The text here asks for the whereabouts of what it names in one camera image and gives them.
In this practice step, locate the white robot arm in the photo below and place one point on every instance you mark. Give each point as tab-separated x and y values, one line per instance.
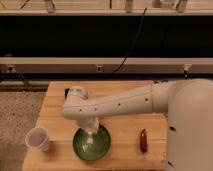
188	104

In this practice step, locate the green ceramic bowl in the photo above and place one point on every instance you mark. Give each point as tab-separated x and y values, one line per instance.
91	147

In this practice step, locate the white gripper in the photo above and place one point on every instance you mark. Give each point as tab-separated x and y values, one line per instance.
90	127

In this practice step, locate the brown bottle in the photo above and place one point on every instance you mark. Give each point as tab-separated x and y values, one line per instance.
143	141

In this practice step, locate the white paper cup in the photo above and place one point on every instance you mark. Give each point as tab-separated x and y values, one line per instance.
38	138

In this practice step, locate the white horizontal rail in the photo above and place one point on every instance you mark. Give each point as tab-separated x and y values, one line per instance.
106	65

